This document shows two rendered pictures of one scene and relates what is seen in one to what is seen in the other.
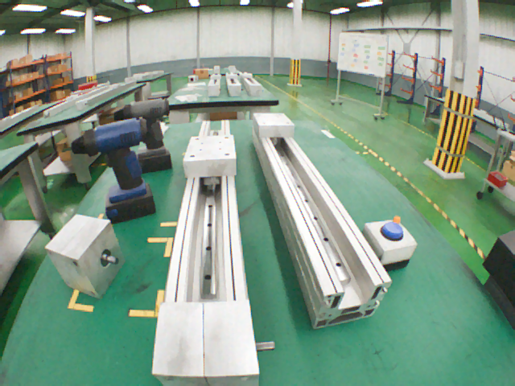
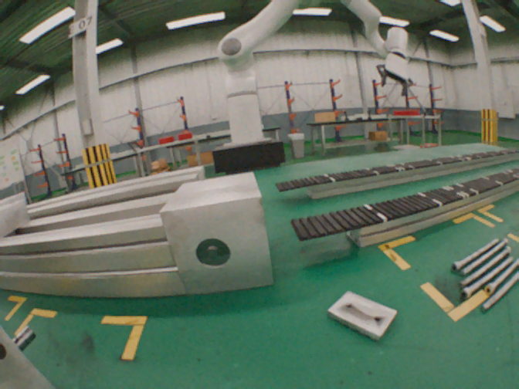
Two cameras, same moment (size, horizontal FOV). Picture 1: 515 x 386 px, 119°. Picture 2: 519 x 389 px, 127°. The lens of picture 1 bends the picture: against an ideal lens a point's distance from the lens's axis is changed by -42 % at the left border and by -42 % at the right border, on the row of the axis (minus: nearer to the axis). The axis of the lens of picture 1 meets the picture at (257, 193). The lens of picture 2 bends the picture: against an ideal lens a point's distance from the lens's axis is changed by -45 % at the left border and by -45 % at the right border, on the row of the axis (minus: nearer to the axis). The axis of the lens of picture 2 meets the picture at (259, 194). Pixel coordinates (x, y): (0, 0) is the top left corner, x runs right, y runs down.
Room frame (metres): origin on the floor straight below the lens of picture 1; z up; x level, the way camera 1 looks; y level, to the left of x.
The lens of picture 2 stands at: (0.05, 0.28, 0.93)
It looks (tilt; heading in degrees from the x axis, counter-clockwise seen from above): 17 degrees down; 274
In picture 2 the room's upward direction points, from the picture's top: 8 degrees counter-clockwise
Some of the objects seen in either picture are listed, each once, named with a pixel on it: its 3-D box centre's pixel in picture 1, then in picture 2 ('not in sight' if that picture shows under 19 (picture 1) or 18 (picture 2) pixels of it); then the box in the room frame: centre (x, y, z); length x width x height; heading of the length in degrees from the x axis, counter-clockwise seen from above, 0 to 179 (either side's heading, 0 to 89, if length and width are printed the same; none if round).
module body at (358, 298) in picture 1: (288, 174); (54, 218); (0.58, -0.08, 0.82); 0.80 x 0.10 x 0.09; 8
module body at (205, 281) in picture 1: (212, 177); (2, 255); (0.56, 0.11, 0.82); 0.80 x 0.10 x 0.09; 8
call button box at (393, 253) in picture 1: (383, 245); not in sight; (0.32, -0.24, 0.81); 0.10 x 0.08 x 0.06; 98
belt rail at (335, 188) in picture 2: not in sight; (463, 163); (-0.49, -0.22, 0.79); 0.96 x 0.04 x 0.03; 8
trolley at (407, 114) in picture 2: not in sight; (416, 135); (-2.63, -3.47, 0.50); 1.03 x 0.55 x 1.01; 103
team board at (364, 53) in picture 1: (360, 72); (3, 187); (5.80, -2.31, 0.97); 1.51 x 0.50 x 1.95; 28
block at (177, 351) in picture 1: (220, 354); (222, 224); (0.12, 0.04, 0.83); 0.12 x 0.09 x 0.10; 98
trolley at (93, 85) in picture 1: (93, 104); not in sight; (4.41, 3.31, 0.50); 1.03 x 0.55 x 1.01; 13
